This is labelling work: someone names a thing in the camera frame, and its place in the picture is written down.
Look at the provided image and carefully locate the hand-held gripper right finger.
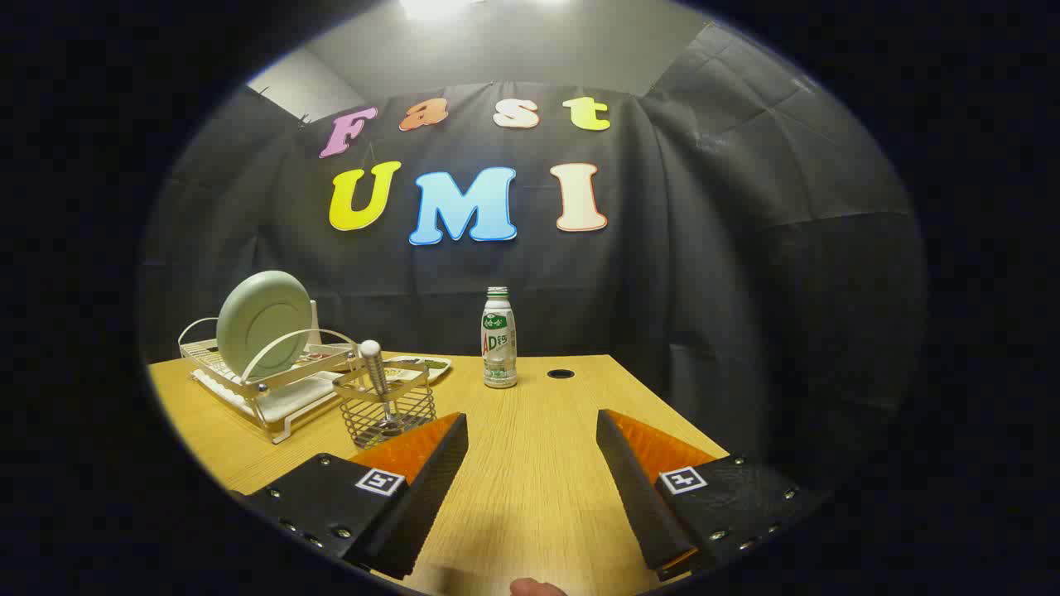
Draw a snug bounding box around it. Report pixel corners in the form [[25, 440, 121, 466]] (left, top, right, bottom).
[[595, 408, 825, 582]]

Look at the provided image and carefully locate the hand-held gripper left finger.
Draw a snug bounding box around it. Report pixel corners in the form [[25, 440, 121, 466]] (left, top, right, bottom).
[[232, 411, 470, 582]]

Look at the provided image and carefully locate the metal wire basket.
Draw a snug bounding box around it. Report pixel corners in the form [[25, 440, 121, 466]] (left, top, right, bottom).
[[333, 360, 437, 449]]

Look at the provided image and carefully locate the spoon with blue handle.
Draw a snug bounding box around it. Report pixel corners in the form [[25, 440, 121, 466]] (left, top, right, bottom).
[[359, 339, 390, 419]]

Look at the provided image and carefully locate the white wire dish rack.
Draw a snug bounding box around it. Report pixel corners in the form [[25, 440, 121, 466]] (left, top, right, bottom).
[[178, 302, 359, 445]]

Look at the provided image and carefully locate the pale green plate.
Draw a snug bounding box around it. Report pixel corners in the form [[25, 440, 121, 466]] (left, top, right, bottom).
[[217, 271, 314, 380]]

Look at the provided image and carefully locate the white divided tray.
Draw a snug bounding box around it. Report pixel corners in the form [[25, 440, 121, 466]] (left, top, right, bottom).
[[385, 355, 452, 386]]

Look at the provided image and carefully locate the white drink bottle green label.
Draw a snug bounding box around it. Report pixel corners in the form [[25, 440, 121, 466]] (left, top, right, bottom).
[[481, 286, 518, 389]]

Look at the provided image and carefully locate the black backdrop cloth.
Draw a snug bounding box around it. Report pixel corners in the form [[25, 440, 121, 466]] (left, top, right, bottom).
[[141, 21, 928, 497]]

